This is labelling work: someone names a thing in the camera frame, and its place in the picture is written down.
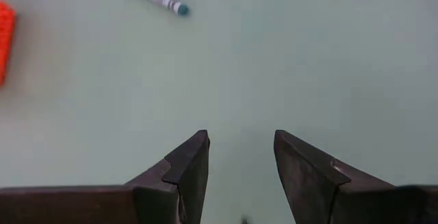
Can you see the green table mat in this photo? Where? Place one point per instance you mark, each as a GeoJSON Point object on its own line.
{"type": "Point", "coordinates": [308, 63]}

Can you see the orange plastic basket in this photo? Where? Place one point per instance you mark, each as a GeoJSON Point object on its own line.
{"type": "Point", "coordinates": [6, 39]}

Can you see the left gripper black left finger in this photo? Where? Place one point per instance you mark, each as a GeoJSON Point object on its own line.
{"type": "Point", "coordinates": [188, 169]}

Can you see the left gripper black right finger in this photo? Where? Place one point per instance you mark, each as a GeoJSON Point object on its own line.
{"type": "Point", "coordinates": [306, 183]}

